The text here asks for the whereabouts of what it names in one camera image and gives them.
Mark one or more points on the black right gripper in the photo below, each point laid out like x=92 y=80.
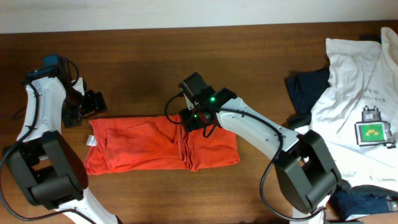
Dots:
x=189 y=121

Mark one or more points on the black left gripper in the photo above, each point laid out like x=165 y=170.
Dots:
x=94 y=103

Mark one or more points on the red printed t-shirt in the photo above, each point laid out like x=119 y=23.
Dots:
x=154 y=143

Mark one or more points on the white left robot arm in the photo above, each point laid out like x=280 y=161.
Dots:
x=47 y=170

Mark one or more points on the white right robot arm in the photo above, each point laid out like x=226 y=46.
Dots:
x=306 y=172

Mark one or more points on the dark navy garment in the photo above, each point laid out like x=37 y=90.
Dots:
x=304 y=90

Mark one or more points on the white printed t-shirt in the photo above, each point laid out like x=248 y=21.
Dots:
x=357 y=114

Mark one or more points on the dark blue folded garment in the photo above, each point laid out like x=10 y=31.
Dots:
x=361 y=201

